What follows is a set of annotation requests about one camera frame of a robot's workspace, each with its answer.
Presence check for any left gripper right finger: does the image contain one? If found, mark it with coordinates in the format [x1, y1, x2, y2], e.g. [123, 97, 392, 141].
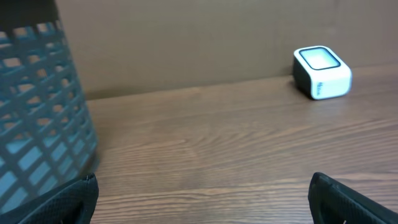
[308, 172, 397, 224]

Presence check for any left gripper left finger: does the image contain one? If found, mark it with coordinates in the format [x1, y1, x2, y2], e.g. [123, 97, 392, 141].
[1, 173, 99, 223]

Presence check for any white barcode scanner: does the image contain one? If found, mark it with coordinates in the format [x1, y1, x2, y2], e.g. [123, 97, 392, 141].
[292, 45, 353, 100]

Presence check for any grey plastic shopping basket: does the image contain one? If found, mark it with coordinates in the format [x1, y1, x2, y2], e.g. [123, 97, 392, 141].
[1, 0, 98, 213]

